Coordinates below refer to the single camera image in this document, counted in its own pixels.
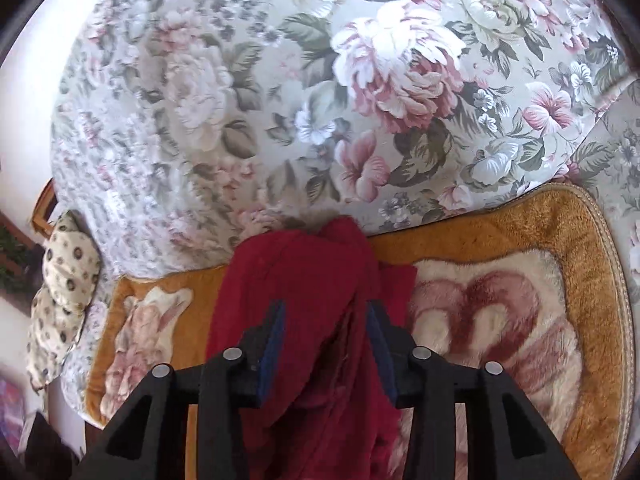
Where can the floral quilt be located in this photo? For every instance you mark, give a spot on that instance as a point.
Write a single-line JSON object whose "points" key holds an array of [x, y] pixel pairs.
{"points": [[250, 85]]}

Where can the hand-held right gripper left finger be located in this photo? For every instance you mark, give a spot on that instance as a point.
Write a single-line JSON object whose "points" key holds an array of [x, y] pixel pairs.
{"points": [[272, 355]]}

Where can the wooden furniture piece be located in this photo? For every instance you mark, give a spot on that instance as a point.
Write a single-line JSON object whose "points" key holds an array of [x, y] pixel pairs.
{"points": [[42, 210]]}

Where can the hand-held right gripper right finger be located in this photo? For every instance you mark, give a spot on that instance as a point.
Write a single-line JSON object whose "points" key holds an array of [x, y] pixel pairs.
{"points": [[380, 350]]}

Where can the dark object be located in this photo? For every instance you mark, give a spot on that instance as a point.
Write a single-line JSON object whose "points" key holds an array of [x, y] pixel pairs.
{"points": [[47, 450]]}

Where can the cream medallion print pillow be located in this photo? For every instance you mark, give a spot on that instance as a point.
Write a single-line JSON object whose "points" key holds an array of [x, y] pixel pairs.
{"points": [[65, 280]]}

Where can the red knit sweater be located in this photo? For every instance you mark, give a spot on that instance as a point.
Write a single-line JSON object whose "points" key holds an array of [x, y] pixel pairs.
{"points": [[310, 280]]}

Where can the plush flower blanket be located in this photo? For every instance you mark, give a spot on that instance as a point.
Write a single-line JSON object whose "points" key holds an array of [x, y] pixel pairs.
{"points": [[500, 240]]}

